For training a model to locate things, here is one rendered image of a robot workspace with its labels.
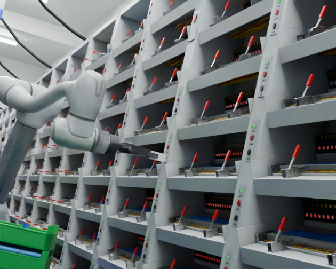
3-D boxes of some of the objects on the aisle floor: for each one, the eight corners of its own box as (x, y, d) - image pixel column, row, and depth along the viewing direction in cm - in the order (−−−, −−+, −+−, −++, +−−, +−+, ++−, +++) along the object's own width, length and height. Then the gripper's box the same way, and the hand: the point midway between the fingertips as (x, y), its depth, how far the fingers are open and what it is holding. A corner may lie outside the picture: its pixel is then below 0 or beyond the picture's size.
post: (123, 376, 241) (220, -72, 264) (116, 369, 249) (210, -64, 273) (174, 382, 247) (264, -55, 270) (165, 376, 256) (253, -48, 279)
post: (80, 332, 306) (161, -23, 330) (76, 328, 315) (154, -18, 338) (121, 339, 313) (197, -10, 336) (116, 334, 321) (190, -6, 345)
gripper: (100, 153, 254) (158, 168, 261) (109, 152, 241) (169, 167, 249) (104, 134, 255) (161, 149, 262) (113, 132, 242) (173, 148, 250)
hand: (157, 156), depth 255 cm, fingers closed
